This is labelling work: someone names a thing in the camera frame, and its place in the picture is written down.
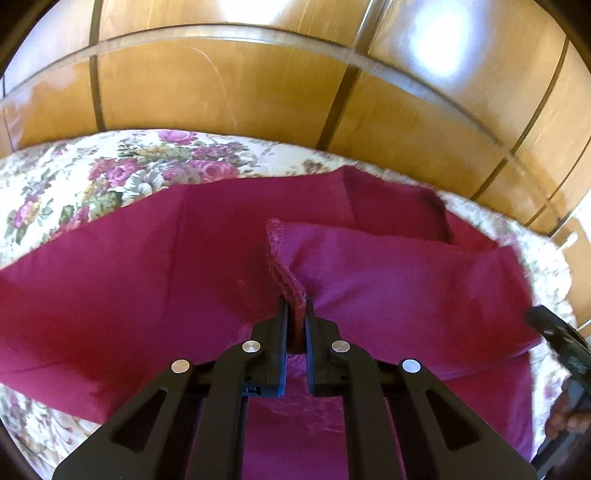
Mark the dark red cloth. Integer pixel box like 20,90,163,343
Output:
1,167,539,457

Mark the person's right hand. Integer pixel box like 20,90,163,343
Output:
545,377,591,439

